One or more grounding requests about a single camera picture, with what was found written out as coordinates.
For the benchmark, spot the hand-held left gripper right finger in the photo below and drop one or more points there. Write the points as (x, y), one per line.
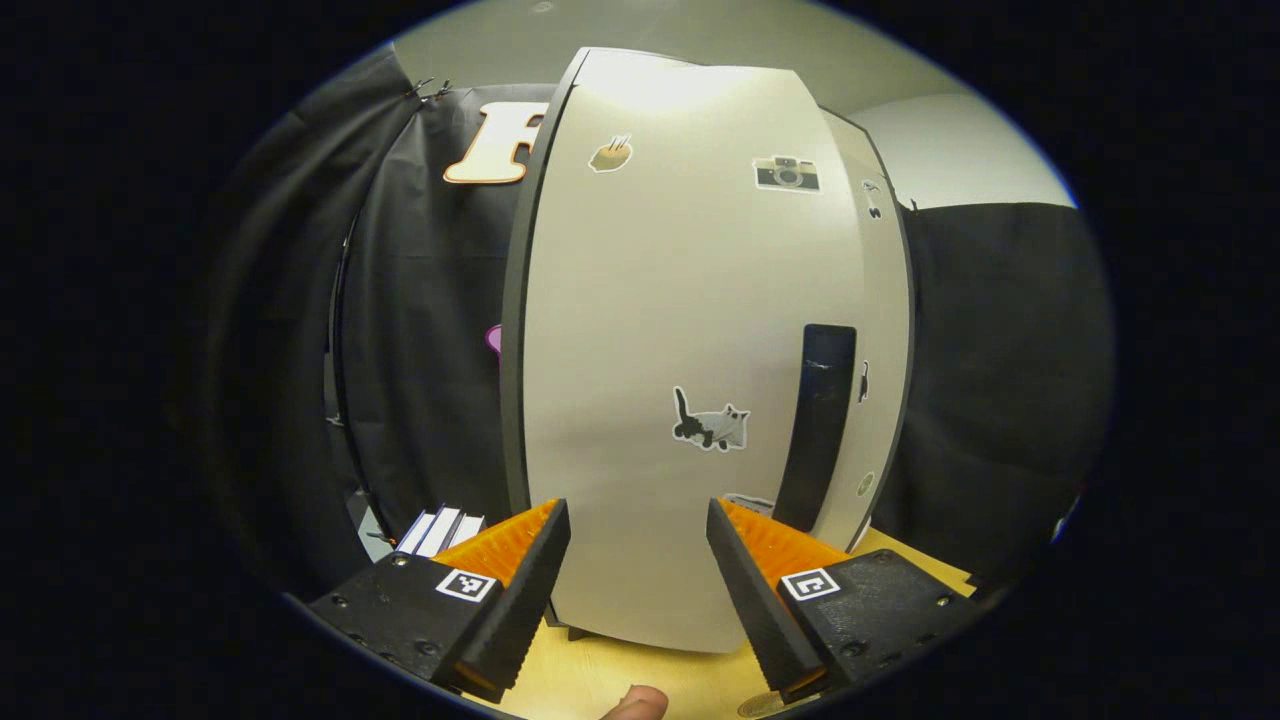
(765, 600)

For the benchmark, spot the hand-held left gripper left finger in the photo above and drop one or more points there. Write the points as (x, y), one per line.
(510, 610)

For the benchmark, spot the white cabinet door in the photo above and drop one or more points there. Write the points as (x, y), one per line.
(885, 300)
(650, 300)

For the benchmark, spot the white and grey cabinet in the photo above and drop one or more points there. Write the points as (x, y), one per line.
(513, 330)

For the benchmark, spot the white book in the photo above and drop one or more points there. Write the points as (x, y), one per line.
(468, 527)

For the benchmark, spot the dark blue book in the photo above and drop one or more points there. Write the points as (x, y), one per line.
(443, 530)

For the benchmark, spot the pale blue book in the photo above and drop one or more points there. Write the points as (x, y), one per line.
(415, 532)

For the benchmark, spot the black backdrop stand pole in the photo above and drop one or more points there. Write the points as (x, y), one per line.
(338, 380)

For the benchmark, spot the black backdrop cloth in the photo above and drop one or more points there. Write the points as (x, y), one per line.
(1000, 350)

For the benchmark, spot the black backdrop clip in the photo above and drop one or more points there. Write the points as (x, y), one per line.
(441, 90)
(418, 89)

